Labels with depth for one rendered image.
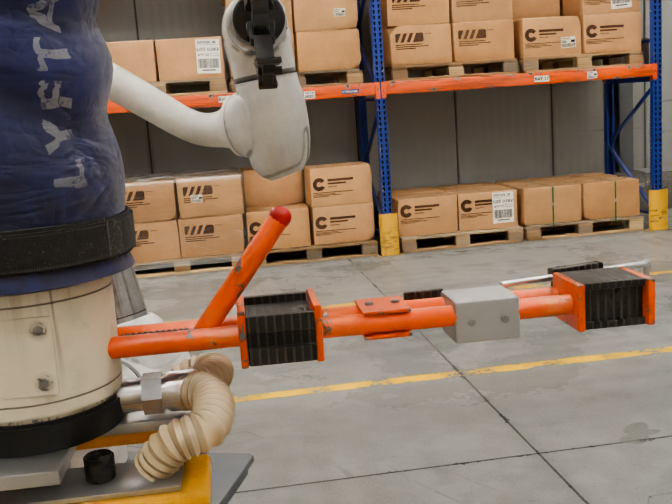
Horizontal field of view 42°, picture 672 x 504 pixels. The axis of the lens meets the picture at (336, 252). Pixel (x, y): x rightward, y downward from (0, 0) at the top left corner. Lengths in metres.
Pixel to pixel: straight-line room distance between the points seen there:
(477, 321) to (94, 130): 0.43
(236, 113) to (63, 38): 0.61
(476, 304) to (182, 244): 7.20
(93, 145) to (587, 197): 8.18
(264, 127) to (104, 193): 0.58
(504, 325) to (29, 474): 0.48
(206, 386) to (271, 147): 0.59
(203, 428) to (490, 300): 0.32
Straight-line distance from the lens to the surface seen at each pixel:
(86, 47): 0.85
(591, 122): 10.26
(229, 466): 1.85
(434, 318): 0.90
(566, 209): 8.82
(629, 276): 0.97
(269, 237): 0.88
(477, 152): 9.79
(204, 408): 0.84
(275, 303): 0.94
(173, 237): 8.04
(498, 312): 0.92
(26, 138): 0.81
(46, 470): 0.84
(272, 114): 1.38
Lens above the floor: 1.48
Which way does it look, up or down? 10 degrees down
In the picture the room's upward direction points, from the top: 4 degrees counter-clockwise
